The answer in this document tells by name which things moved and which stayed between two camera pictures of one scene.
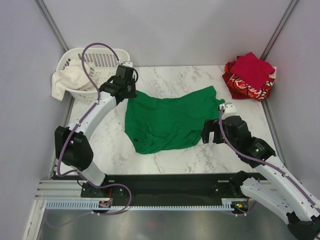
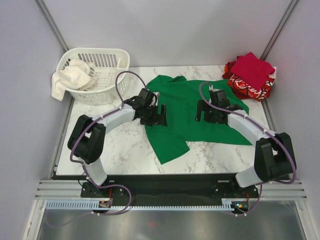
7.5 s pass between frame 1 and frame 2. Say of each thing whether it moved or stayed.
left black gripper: moved
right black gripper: moved
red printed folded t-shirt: stayed
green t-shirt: moved
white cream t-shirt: stayed
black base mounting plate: stayed
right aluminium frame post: stayed
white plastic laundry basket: stayed
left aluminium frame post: stayed
